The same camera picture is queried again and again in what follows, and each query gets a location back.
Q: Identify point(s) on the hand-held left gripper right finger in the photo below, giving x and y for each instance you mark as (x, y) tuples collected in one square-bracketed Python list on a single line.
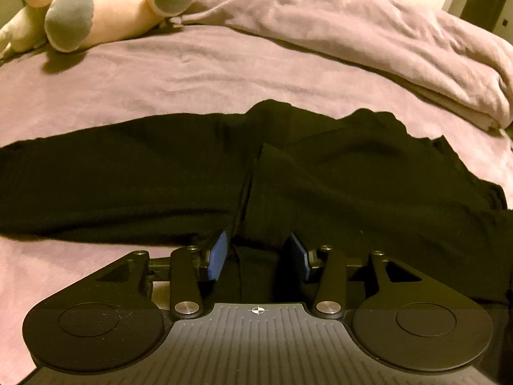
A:
[(298, 258)]

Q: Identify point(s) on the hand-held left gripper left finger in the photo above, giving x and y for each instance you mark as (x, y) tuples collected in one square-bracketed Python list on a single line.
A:
[(218, 257)]

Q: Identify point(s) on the black pants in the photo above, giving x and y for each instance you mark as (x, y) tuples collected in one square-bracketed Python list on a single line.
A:
[(160, 168)]

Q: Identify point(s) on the purple bed sheet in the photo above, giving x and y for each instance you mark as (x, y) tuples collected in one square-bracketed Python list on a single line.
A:
[(160, 72)]

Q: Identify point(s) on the purple comforter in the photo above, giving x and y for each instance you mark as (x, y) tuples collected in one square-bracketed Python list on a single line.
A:
[(340, 20)]

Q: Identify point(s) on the pink plush toy grey feet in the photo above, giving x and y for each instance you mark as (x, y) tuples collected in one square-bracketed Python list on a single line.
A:
[(116, 4)]

